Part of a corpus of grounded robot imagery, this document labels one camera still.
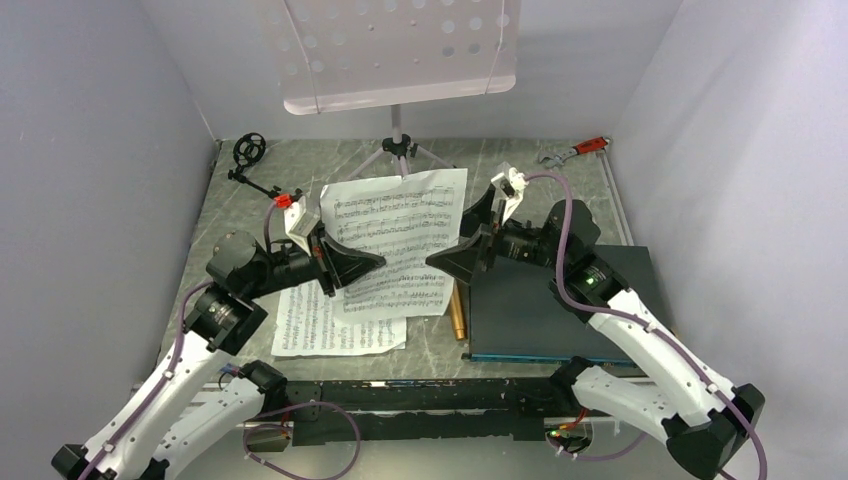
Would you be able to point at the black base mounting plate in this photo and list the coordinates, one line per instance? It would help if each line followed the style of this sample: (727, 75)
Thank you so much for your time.
(320, 412)

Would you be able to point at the lilac music stand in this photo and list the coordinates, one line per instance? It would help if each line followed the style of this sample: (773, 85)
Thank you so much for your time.
(336, 56)

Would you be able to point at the sheet music page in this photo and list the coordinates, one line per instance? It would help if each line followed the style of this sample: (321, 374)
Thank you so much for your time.
(306, 326)
(403, 219)

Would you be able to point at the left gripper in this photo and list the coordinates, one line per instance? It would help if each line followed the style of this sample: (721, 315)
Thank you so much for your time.
(335, 266)

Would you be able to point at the dark blue flat box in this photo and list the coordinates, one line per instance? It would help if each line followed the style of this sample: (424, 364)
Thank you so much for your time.
(514, 316)

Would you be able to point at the orange handled adjustable wrench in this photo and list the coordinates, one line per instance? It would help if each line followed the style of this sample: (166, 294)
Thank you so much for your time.
(552, 160)

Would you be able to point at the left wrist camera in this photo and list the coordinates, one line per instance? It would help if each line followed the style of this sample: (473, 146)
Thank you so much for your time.
(301, 213)

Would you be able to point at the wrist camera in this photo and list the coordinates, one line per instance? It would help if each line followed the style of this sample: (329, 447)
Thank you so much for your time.
(510, 185)
(301, 213)

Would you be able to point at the gold microphone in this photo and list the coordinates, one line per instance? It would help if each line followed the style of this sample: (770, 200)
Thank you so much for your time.
(457, 315)

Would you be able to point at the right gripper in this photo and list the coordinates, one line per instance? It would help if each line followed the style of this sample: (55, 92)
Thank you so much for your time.
(461, 261)

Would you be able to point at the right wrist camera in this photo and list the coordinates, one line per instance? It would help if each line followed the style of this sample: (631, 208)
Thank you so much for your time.
(510, 185)

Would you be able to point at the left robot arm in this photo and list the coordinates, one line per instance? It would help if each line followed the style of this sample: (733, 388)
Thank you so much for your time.
(154, 436)

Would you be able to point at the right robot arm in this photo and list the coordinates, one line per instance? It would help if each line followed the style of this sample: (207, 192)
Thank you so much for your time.
(701, 417)

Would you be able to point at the black microphone stand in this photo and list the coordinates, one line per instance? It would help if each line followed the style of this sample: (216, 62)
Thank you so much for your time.
(247, 152)

